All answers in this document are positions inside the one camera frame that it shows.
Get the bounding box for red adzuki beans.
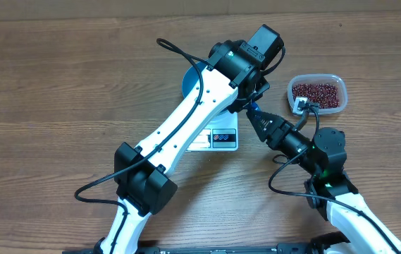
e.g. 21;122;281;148
292;83;340;109

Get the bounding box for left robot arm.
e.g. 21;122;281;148
94;25;284;253

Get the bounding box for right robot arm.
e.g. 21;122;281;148
246;107;401;253

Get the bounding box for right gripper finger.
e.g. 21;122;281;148
246;110;285;129
247;114;274;142

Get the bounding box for clear plastic container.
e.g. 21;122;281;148
287;73;348;115

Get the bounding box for white digital kitchen scale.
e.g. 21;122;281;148
187;111;239;152

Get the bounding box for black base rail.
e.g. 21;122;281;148
61;241;328;254

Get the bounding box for blue metal bowl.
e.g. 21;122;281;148
182;66;199;98

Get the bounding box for blue plastic measuring scoop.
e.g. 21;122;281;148
250;102;261;111

